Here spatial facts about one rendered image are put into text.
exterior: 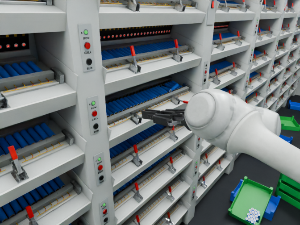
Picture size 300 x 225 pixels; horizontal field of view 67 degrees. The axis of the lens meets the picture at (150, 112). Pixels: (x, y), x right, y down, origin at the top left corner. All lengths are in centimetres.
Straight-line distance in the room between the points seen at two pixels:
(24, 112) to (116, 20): 36
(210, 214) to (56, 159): 136
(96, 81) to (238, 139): 43
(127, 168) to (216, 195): 117
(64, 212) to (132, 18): 66
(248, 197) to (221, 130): 151
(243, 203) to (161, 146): 99
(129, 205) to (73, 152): 45
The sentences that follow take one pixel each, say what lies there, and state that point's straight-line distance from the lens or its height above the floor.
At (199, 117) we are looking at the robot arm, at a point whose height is 115.
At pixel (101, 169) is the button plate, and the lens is 82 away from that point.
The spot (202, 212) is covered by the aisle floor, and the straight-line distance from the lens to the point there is 186.
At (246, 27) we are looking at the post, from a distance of 182.
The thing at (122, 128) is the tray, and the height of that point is 94.
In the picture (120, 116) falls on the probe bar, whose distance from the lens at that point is 87.
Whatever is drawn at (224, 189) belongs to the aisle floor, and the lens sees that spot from 207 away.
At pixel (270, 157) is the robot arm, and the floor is 110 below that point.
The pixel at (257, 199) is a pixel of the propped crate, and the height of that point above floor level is 9.
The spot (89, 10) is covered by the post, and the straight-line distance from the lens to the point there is 67.
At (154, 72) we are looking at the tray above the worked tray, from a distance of 88.
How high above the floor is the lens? 133
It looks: 23 degrees down
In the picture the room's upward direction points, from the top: straight up
